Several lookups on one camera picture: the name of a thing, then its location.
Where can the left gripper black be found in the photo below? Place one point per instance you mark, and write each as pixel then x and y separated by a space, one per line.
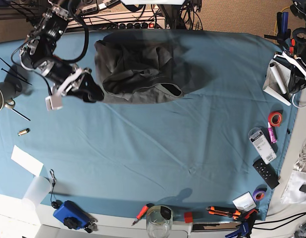
pixel 298 69

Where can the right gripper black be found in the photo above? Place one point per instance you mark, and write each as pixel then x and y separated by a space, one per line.
pixel 68 80

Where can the dark grey T-shirt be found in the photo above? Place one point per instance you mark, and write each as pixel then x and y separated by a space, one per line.
pixel 136 72

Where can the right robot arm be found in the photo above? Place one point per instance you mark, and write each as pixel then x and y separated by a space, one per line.
pixel 37 55

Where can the white rolled paper tube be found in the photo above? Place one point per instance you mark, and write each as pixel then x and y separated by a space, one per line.
pixel 278 78

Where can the blue clamp at corner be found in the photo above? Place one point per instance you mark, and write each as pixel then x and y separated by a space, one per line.
pixel 282 32

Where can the small AA battery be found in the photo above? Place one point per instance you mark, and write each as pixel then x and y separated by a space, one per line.
pixel 23 132

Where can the red tape roll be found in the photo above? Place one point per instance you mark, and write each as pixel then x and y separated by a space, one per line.
pixel 275 118

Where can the white paper card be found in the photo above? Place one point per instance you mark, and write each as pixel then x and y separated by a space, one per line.
pixel 26 161

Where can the pink glue tube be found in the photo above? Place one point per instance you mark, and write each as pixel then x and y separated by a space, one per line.
pixel 271 133

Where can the clear plastic bit case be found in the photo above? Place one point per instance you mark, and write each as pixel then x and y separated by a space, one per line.
pixel 261 144

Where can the translucent plastic cup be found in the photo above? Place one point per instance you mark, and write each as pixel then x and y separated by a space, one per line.
pixel 38 189

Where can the blue table cloth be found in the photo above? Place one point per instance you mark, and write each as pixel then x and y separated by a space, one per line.
pixel 190 153

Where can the black remote control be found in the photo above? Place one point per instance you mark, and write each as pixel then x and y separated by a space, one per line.
pixel 267 172

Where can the blue box with knob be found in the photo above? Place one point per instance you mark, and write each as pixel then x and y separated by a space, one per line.
pixel 72 216

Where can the keys with padlock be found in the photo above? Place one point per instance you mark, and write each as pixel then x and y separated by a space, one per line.
pixel 91 226

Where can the black power strip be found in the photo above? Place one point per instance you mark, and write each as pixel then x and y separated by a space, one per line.
pixel 140 25

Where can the purple tape roll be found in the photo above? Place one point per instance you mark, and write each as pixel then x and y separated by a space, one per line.
pixel 259 194

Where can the white small card box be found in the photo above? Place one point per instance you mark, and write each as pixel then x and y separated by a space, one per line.
pixel 245 202

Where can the clear drinking glass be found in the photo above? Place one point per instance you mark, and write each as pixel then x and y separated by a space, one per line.
pixel 159 220

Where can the orange black utility knife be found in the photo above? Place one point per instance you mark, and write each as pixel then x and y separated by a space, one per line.
pixel 222 211

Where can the blue black bar clamp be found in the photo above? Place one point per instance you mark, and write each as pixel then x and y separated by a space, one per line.
pixel 245 228

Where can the small red cube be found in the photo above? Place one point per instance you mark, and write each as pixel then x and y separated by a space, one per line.
pixel 188 217

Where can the black cable tie upper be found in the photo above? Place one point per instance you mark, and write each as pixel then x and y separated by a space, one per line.
pixel 14 70

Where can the black cable tie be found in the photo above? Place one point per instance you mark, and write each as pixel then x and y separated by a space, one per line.
pixel 16 77
pixel 14 70

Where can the black cable tie lower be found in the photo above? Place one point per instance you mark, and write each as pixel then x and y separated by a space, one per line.
pixel 16 77

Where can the red handled screwdriver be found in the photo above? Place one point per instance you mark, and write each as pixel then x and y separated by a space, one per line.
pixel 142 213

